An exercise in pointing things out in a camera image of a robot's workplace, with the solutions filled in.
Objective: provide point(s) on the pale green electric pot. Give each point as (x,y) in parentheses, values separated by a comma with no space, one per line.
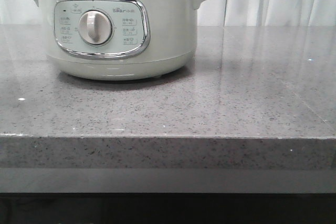
(119,39)

